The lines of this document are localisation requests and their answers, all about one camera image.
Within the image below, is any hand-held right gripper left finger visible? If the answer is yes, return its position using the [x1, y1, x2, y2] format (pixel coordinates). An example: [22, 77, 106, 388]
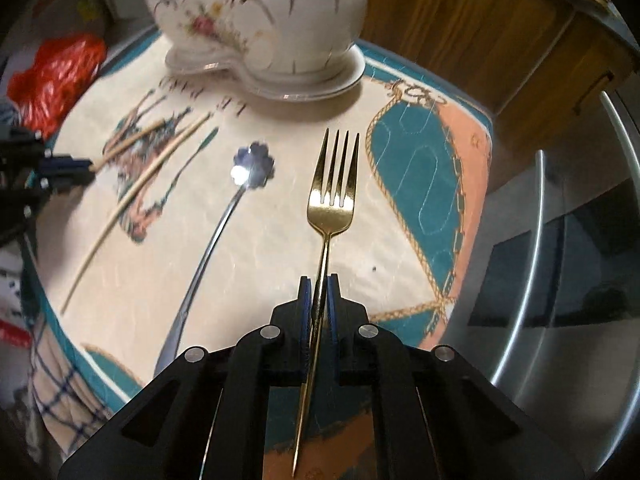
[57, 276, 313, 480]

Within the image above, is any printed quilted table cover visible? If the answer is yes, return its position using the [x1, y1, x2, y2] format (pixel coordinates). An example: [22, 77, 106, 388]
[30, 35, 496, 480]

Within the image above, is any white ceramic drip tray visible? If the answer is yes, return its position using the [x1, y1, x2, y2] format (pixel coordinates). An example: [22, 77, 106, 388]
[165, 42, 366, 102]

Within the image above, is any red plastic bag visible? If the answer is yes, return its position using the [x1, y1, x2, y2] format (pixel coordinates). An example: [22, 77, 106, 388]
[7, 32, 108, 138]

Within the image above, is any stainless steel oven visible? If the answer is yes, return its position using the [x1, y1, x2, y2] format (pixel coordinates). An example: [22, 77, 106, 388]
[450, 90, 640, 411]

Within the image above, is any beige plaid cloth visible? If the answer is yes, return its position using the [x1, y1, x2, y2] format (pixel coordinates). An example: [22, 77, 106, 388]
[30, 320, 117, 453]

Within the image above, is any wooden chopstick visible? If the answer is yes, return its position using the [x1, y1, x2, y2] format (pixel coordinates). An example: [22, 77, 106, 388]
[91, 120, 167, 170]
[60, 127, 202, 313]
[97, 114, 211, 171]

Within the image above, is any gold fork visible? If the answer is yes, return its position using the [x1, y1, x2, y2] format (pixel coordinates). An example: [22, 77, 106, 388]
[292, 129, 361, 478]

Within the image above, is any silver flower-head spoon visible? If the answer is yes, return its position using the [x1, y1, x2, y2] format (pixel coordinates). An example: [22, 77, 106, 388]
[152, 141, 277, 378]

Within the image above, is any wooden base cabinet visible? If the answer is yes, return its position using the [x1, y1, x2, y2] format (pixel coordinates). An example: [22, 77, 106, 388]
[360, 0, 636, 117]

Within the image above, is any white floral ceramic utensil holder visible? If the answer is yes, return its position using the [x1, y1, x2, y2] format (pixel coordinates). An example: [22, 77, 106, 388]
[144, 0, 368, 78]

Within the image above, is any grey kitchen countertop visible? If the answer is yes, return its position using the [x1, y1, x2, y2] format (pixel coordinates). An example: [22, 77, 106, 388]
[525, 0, 640, 43]

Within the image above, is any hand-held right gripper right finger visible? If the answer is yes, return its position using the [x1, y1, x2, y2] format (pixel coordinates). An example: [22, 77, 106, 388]
[325, 274, 586, 480]

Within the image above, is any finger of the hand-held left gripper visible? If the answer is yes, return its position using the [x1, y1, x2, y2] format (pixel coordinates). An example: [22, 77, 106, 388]
[35, 169, 97, 192]
[44, 156, 94, 171]

